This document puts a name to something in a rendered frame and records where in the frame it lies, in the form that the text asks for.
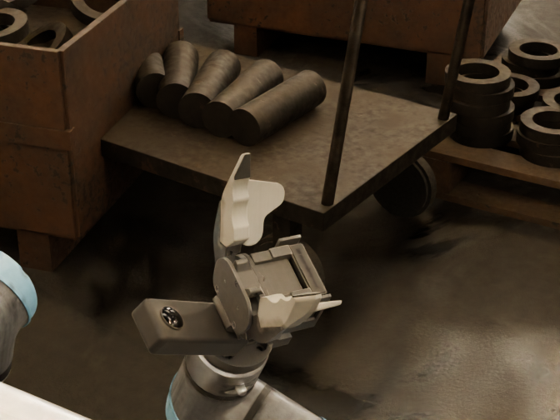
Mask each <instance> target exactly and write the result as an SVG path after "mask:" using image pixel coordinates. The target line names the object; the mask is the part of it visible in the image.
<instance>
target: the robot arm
mask: <svg viewBox="0 0 560 420"><path fill-rule="evenodd" d="M250 177H251V154H250V153H248V152H247V153H243V154H242V155H241V156H240V158H239V159H238V161H237V165H236V167H235V168H234V170H233V172H232V175H231V177H230V178H229V180H228V182H227V185H226V187H225V189H224V191H223V194H222V200H221V201H220V202H219V204H218V209H217V216H216V220H215V224H214V230H213V249H214V257H215V264H214V274H213V286H214V288H215V291H216V293H217V295H216V296H215V297H214V298H213V299H212V300H213V302H190V301H178V300H166V299H153V298H147V299H145V300H143V301H142V302H141V303H140V304H139V305H138V306H137V307H136V308H135V309H134V310H133V311H132V318H133V320H134V322H135V323H136V325H137V328H138V330H139V332H140V334H141V336H142V339H143V341H144V342H145V344H146V346H147V350H148V351H149V352H150V353H151V354H158V355H185V357H184V359H183V361H182V364H181V366H180V368H179V370H178V372H177V373H176V374H175V376H174V378H173V380H172V382H171V385H170V388H169V393H168V395H167V402H166V417H167V420H326V419H325V418H323V417H318V416H317V415H315V414H314V413H312V412H310V411H308V410H307V409H306V408H305V407H302V406H301V405H299V404H298V403H296V402H294V401H293V400H292V399H290V398H289V397H287V396H285V395H283V394H282V393H280V392H279V391H278V390H276V389H274V388H273V387H270V386H269V385H267V384H266V383H265V382H263V381H262V380H260V379H259V378H258V377H259V375H260V373H261V371H262V370H263V368H264V366H265V364H266V362H267V360H268V355H269V353H270V352H271V350H272V348H275V347H279V346H282V345H287V344H288V343H289V342H290V340H291V338H292V335H291V333H290V332H294V331H297V330H302V329H305V328H311V327H314V326H315V324H316V322H317V321H318V319H319V317H320V316H321V314H322V312H323V310H324V309H326V308H332V307H335V306H338V305H340V304H341V303H342V301H330V302H329V300H330V298H331V294H330V293H329V294H327V290H326V288H325V286H324V285H323V282H322V280H321V278H320V277H319V275H318V272H317V270H316V268H315V267H314V265H313V263H312V261H311V259H310V257H309V256H308V253H307V251H306V249H305V247H304V246H303V244H301V243H299V241H300V239H301V235H296V236H291V237H283V238H279V239H278V241H277V244H276V246H275V247H273V248H269V249H268V250H267V251H263V252H255V253H251V254H250V255H247V254H246V253H242V254H238V255H236V254H237V253H240V252H241V246H242V244H243V245H245V246H252V245H254V244H256V243H257V242H258V241H259V240H260V238H261V237H262V235H263V221H264V218H265V217H266V216H267V215H268V214H269V213H270V212H271V211H272V210H274V209H275V208H277V207H278V206H279V205H281V204H282V202H283V199H284V194H285V192H284V188H283V186H282V185H281V184H279V183H277V182H264V181H258V180H250V179H249V178H250ZM37 305H38V300H37V294H36V291H35V288H34V286H33V283H32V281H31V279H30V278H29V276H28V275H27V274H26V273H25V272H24V271H23V270H22V268H21V266H20V265H19V264H18V263H17V262H15V261H14V260H13V259H12V258H11V257H9V256H8V255H7V254H5V253H4V252H1V251H0V420H92V419H89V418H87V417H84V416H82V415H79V414H77V413H75V412H72V411H69V410H67V409H66V408H63V407H59V406H58V405H56V404H53V403H51V402H48V401H46V400H43V399H41V398H39V397H36V396H33V395H32V394H29V393H27V392H24V391H22V390H19V389H17V388H15V387H12V386H9V385H7V384H6V383H3V382H4V381H5V379H6V378H7V377H8V374H9V373H10V371H11V367H12V362H13V351H14V345H15V339H16V336H17V335H18V332H19V331H20V329H21V328H24V327H26V326H27V325H28V324H29V323H30V322H31V319H32V317H33V315H34V313H35V312H36V309H37ZM315 313H316V314H315ZM314 314H315V316H314Z"/></svg>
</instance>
